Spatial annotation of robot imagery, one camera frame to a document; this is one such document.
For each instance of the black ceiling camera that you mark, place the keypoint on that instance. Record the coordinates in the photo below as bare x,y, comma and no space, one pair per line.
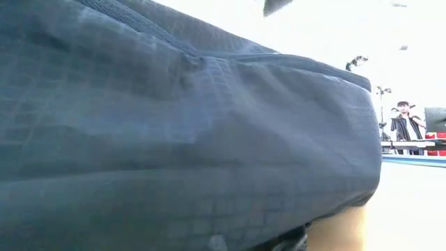
355,62

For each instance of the black background monitor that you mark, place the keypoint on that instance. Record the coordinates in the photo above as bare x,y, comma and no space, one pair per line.
435,120

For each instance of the black background gantry frame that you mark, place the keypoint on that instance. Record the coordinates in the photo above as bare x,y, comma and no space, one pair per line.
382,104

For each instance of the background wooden table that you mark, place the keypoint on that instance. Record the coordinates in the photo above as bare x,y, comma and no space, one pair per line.
407,143

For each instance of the red crates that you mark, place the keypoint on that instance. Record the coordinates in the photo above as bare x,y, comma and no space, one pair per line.
439,135

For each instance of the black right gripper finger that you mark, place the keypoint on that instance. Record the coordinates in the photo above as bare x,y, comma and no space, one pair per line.
275,7

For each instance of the dark navy backpack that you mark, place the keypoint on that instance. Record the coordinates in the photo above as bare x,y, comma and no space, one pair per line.
139,122

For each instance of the person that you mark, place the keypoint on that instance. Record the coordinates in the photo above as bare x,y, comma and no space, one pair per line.
406,125

